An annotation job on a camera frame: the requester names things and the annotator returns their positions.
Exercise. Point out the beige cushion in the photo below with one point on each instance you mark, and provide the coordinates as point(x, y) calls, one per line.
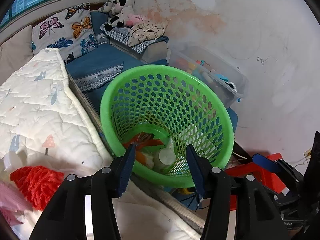
point(15, 53)

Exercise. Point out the orange wrapper in basket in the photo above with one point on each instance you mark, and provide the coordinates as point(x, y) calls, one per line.
point(142, 141)

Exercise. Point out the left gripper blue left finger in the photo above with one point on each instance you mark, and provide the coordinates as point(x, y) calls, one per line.
point(125, 168)

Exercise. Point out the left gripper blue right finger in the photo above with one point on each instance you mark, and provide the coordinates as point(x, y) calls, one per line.
point(197, 167)

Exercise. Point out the blue sofa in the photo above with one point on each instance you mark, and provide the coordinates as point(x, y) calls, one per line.
point(110, 54)

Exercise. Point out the green plastic waste basket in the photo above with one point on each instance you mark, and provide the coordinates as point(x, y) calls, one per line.
point(170, 104)

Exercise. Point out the pink snack wrapper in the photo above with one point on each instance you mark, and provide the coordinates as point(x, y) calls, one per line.
point(12, 203)

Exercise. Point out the butterfly pillow right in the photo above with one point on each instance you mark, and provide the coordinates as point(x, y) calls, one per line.
point(69, 31)

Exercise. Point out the white quilted mat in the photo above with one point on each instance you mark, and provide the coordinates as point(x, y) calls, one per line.
point(43, 122)

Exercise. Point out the black white cow plush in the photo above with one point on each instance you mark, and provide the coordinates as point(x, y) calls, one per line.
point(119, 13)

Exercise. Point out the white paper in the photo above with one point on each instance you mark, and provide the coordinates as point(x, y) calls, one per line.
point(146, 160)

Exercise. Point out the spotted cream cloth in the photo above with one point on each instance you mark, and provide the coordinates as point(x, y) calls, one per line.
point(145, 31)

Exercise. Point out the clear plastic storage box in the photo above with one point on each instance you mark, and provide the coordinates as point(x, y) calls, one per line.
point(226, 81)

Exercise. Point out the pink plush toy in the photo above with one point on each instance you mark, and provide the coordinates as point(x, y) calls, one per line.
point(134, 19)

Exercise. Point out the red mesh net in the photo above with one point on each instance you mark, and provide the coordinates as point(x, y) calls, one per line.
point(37, 184)

